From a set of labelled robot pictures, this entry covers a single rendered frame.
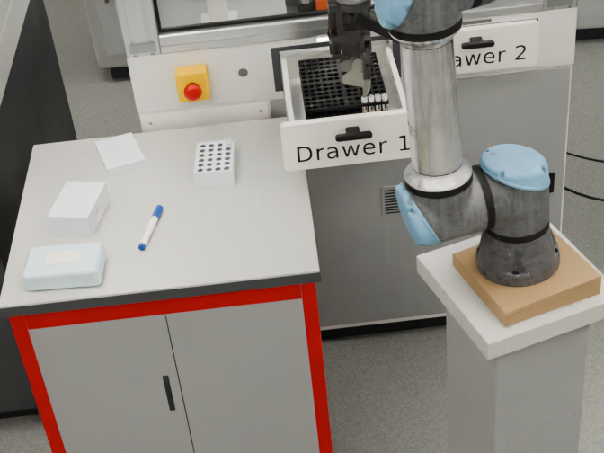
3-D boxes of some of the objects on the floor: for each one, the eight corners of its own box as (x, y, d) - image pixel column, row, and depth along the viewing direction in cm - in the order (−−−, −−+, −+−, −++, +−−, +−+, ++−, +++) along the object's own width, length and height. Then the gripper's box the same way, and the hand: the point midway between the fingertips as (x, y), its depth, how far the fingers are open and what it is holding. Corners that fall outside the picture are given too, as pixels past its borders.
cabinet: (561, 321, 310) (579, 64, 262) (188, 364, 309) (137, 114, 261) (489, 137, 386) (492, -88, 338) (190, 171, 385) (152, -49, 337)
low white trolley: (344, 524, 261) (320, 270, 216) (78, 555, 261) (-4, 306, 215) (323, 352, 308) (298, 114, 262) (96, 378, 307) (32, 144, 262)
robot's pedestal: (602, 560, 248) (634, 297, 202) (482, 610, 240) (485, 350, 195) (530, 465, 270) (544, 209, 225) (418, 509, 263) (409, 253, 217)
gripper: (324, -11, 228) (330, 82, 240) (330, 13, 219) (335, 108, 231) (367, -15, 228) (370, 78, 240) (374, 8, 219) (377, 104, 231)
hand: (367, 86), depth 235 cm, fingers open, 3 cm apart
